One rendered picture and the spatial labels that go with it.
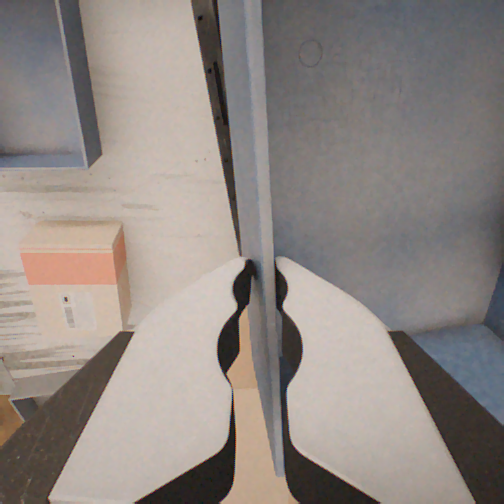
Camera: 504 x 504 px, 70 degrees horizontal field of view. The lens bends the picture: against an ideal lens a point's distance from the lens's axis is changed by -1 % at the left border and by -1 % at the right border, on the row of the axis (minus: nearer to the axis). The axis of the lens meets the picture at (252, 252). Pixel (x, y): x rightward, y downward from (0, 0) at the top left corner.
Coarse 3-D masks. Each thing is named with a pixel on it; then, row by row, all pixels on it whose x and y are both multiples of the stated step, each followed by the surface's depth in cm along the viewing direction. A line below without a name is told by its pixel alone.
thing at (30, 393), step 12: (60, 372) 68; (72, 372) 68; (24, 384) 66; (36, 384) 66; (48, 384) 66; (60, 384) 65; (12, 396) 64; (24, 396) 64; (36, 396) 70; (48, 396) 70; (24, 408) 67; (36, 408) 71; (24, 420) 67
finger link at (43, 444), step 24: (120, 336) 9; (96, 360) 8; (72, 384) 7; (96, 384) 7; (48, 408) 7; (72, 408) 7; (24, 432) 6; (48, 432) 6; (72, 432) 6; (0, 456) 6; (24, 456) 6; (48, 456) 6; (0, 480) 6; (24, 480) 6; (48, 480) 6
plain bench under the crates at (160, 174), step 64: (128, 0) 42; (128, 64) 45; (192, 64) 46; (128, 128) 49; (192, 128) 50; (0, 192) 51; (64, 192) 52; (128, 192) 53; (192, 192) 54; (0, 256) 56; (128, 256) 58; (192, 256) 59; (0, 320) 61; (128, 320) 64
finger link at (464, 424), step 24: (408, 336) 8; (408, 360) 8; (432, 360) 8; (432, 384) 7; (456, 384) 7; (432, 408) 7; (456, 408) 7; (480, 408) 7; (456, 432) 6; (480, 432) 6; (456, 456) 6; (480, 456) 6; (480, 480) 6
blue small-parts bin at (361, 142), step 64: (256, 0) 7; (320, 0) 13; (384, 0) 13; (448, 0) 14; (256, 64) 8; (320, 64) 14; (384, 64) 14; (448, 64) 15; (256, 128) 9; (320, 128) 15; (384, 128) 16; (448, 128) 16; (256, 192) 9; (320, 192) 17; (384, 192) 17; (448, 192) 18; (256, 256) 11; (320, 256) 18; (384, 256) 19; (448, 256) 20; (256, 320) 15; (384, 320) 21; (448, 320) 22
